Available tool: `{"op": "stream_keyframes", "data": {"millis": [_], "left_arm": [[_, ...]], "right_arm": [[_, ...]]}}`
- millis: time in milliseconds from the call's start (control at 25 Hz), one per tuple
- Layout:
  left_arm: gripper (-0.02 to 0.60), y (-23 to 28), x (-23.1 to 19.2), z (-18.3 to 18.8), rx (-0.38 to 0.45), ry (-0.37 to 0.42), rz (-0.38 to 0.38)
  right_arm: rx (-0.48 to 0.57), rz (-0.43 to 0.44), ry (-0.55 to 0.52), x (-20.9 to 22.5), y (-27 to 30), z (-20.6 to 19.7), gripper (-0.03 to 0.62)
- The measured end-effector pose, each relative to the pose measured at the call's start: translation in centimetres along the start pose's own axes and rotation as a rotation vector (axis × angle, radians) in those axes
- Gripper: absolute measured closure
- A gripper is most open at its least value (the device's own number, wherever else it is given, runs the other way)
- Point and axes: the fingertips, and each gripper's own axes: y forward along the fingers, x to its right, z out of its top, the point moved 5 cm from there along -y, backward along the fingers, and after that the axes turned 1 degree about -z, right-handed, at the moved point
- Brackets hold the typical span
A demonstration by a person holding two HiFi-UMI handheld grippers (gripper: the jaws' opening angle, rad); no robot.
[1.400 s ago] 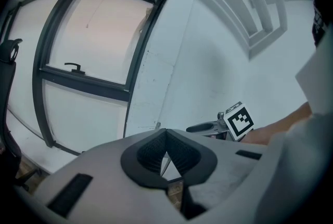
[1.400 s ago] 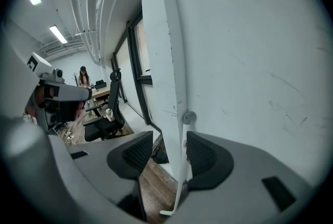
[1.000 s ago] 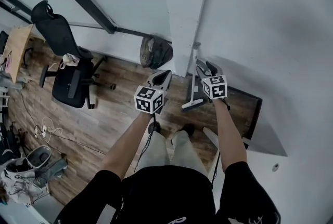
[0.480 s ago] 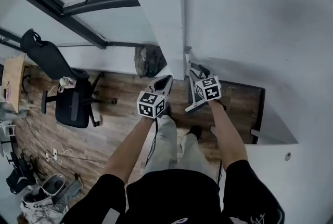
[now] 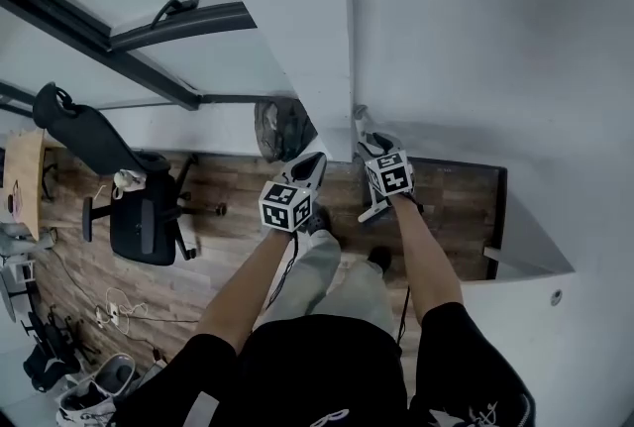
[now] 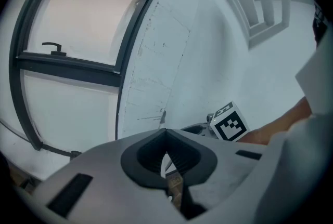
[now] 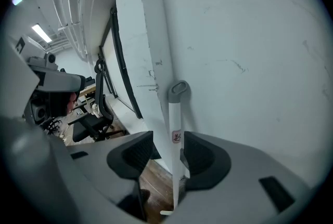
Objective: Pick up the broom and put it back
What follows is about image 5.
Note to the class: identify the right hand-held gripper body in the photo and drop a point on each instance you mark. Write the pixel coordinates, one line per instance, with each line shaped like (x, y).
(391, 175)

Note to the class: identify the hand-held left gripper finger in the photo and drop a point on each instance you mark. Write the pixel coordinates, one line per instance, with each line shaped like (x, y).
(322, 170)
(292, 170)

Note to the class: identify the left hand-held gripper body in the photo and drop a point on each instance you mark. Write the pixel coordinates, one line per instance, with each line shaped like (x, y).
(285, 207)

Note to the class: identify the white broom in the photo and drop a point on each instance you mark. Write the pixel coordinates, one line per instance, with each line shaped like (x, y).
(374, 212)

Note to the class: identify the person's left forearm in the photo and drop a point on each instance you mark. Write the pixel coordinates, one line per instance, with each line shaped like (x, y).
(247, 286)

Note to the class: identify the person's right forearm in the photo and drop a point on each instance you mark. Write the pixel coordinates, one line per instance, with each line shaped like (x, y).
(431, 256)

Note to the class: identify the person's left black shoe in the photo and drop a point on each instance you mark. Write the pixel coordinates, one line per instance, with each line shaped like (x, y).
(319, 219)

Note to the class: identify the person's black shoe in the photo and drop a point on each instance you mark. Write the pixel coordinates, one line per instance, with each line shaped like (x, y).
(380, 259)
(319, 219)

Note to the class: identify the person's beige trousers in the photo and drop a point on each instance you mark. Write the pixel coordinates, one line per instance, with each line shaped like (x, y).
(322, 266)

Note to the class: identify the person's right black shoe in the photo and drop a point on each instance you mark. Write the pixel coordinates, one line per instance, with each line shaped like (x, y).
(380, 259)

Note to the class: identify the black mesh office chair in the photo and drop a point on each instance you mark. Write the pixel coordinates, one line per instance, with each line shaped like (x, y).
(143, 227)

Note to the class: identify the white plush toy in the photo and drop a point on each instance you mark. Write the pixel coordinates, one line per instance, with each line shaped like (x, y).
(126, 182)

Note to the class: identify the person's black t-shirt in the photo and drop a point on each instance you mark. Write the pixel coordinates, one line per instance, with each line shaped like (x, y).
(322, 365)

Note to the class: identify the white table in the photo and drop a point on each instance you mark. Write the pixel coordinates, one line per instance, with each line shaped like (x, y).
(510, 341)

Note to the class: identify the white and grey open bag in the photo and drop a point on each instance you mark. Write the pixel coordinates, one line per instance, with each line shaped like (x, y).
(114, 375)

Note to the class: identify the light wooden desk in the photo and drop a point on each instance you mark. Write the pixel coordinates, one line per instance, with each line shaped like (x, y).
(27, 162)

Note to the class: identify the grey cloth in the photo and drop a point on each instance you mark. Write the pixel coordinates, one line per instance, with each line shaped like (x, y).
(20, 239)

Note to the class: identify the pink patterned pouch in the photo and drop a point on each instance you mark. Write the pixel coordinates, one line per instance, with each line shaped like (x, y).
(15, 199)

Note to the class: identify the black folded tripod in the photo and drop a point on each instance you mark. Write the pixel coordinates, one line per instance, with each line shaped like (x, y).
(49, 351)

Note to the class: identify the white metal rack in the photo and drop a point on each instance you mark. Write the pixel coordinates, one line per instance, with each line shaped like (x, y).
(15, 276)

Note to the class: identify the black window frame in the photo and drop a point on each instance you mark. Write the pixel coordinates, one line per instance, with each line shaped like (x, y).
(213, 19)

